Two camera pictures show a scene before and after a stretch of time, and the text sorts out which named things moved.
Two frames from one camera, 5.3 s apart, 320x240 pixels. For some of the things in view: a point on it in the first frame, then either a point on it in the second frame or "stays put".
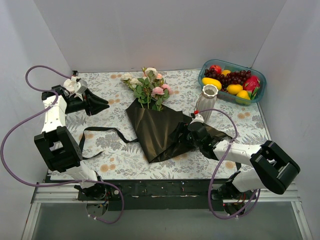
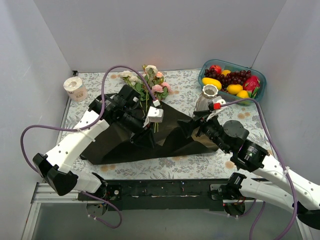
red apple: x=217 y=68 stays put
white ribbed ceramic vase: x=207 y=101 stays put
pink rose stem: x=161 y=93 stays put
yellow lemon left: x=205 y=81 stays put
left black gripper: x=88 y=102 to x=139 y=130
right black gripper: x=191 y=136 to x=198 y=124
